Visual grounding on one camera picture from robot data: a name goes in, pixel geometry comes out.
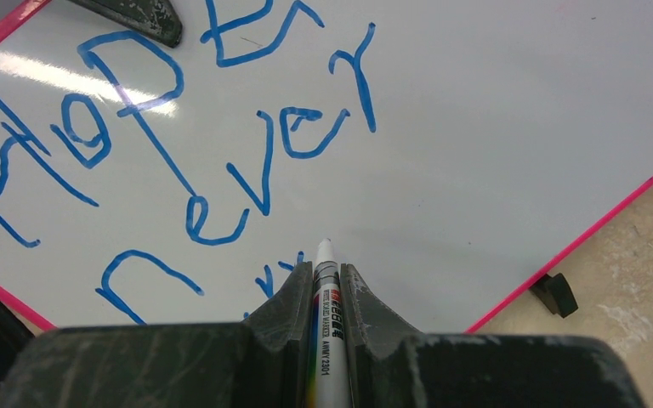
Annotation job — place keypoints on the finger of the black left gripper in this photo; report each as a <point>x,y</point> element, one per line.
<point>156,19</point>

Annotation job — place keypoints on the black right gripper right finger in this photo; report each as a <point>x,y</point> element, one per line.
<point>377,340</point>

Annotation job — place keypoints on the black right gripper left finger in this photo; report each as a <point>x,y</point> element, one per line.
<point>278,352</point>

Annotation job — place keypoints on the whiteboard marker pen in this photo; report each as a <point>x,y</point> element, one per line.
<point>327,382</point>

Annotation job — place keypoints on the red-framed whiteboard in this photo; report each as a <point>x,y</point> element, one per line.
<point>450,150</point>

